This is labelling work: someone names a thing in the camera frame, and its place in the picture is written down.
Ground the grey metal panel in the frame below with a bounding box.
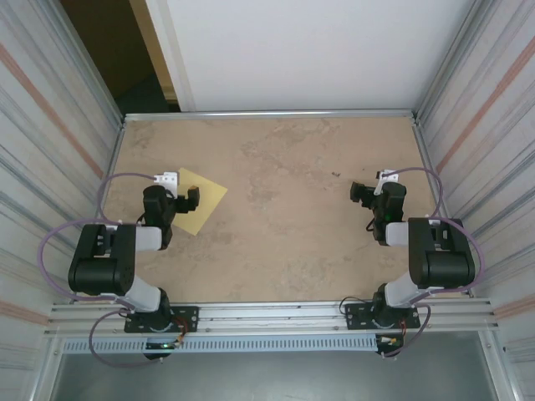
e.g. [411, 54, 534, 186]
[49, 333, 502, 401]

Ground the small black controller board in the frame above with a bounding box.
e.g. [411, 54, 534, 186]
[144, 338, 186, 361]
[374, 333, 405, 359]

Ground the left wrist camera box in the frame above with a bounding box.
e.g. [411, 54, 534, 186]
[152, 170, 180, 197]

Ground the grey slotted cable duct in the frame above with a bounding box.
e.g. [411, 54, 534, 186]
[61, 336, 380, 354]

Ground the yellow square paper sheet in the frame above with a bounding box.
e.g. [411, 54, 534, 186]
[169, 167, 229, 238]

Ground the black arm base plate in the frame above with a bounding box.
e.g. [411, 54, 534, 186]
[344, 301, 420, 331]
[124, 306, 199, 334]

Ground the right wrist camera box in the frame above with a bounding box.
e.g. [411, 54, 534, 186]
[374, 169, 403, 196]

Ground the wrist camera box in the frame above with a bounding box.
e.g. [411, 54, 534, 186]
[374, 169, 403, 196]
[152, 170, 180, 197]

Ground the aluminium table side rail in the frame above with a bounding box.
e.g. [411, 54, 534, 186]
[411, 116, 473, 297]
[74, 120, 126, 302]

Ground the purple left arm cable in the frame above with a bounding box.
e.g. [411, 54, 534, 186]
[37, 171, 168, 368]

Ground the aluminium table edge rail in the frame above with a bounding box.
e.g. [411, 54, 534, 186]
[123, 109, 419, 123]

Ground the wide aluminium mounting rail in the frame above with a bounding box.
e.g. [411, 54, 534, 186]
[44, 298, 501, 338]

